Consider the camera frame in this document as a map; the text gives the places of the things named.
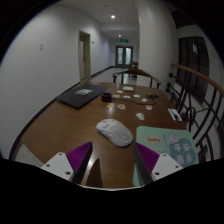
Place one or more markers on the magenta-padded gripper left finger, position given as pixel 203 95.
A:
pixel 60 165

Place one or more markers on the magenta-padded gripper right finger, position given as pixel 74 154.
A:
pixel 165 165

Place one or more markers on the white perforated computer mouse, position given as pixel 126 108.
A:
pixel 115 132

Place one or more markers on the mint green printed mouse pad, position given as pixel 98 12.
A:
pixel 170 140

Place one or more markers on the white card with pen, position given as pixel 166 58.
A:
pixel 174 114

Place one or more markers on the white grey sticker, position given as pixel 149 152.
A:
pixel 140 116

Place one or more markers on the red and white sticker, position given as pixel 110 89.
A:
pixel 149 107

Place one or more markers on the small white sticker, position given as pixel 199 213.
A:
pixel 144 100
pixel 126 97
pixel 137 96
pixel 119 91

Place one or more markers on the black closed laptop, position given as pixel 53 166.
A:
pixel 80 95

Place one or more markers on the orange and white sticker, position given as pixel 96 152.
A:
pixel 121 106

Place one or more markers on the tan brown sticker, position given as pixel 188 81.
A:
pixel 110 106

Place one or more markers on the small black box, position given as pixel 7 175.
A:
pixel 106 97

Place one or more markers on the pale pink sticker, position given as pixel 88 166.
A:
pixel 116 96

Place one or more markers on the small white flat box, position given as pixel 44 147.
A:
pixel 128 88

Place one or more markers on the black railing with wooden handrail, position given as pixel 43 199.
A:
pixel 196 74

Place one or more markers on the dark wooden armchair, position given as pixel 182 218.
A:
pixel 136 71

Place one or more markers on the brown wooden chair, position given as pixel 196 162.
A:
pixel 134 64

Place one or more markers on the dark framed window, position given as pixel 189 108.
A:
pixel 195 63

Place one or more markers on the pale side door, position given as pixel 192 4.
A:
pixel 84 56

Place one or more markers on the glazed double door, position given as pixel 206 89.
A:
pixel 124 56

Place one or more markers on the green exit sign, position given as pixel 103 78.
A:
pixel 124 40

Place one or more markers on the round ceiling light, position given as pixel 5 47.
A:
pixel 113 16

